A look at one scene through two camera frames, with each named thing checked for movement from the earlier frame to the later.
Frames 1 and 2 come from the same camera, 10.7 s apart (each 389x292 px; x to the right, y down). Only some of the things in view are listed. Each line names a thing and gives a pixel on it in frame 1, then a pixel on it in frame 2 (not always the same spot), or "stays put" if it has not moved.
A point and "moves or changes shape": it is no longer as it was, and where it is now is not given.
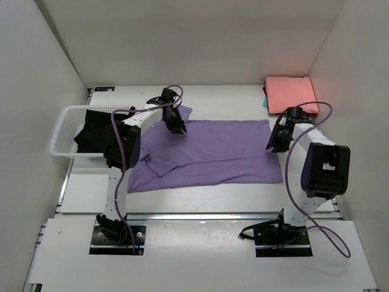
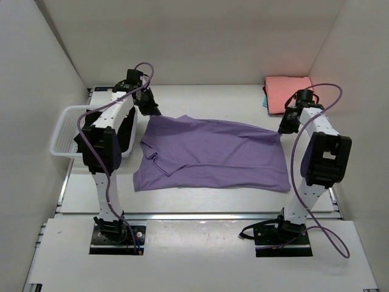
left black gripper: [175, 128] -> [152, 109]
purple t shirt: [225, 151] moves or changes shape
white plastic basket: [63, 144] stays put
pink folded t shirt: [285, 92] stays put
